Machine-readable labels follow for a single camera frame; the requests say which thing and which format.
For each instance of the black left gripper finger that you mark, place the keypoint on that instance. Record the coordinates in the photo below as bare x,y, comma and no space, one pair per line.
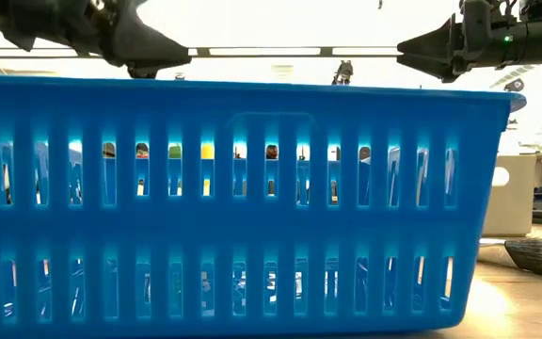
148,57
134,26

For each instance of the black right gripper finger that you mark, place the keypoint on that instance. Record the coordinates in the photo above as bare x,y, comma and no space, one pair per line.
440,66
438,40

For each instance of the green paint bottle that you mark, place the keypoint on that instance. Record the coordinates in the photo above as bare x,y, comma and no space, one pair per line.
175,151

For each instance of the yellow paint bottle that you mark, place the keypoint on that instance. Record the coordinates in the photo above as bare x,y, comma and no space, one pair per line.
207,151

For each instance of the grey plastic bin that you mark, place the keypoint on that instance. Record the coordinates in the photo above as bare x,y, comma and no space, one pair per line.
511,212

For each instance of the blue slotted plastic basket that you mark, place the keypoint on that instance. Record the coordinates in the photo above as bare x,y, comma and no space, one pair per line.
271,226

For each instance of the black brush silver ferrule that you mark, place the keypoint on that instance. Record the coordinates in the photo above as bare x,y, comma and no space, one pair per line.
539,259

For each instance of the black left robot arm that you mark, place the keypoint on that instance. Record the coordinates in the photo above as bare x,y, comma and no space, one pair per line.
26,19

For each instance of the dark hanging device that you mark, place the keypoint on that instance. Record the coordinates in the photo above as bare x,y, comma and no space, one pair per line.
344,70

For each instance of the long ceiling light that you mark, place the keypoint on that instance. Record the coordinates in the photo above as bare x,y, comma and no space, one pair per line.
261,51

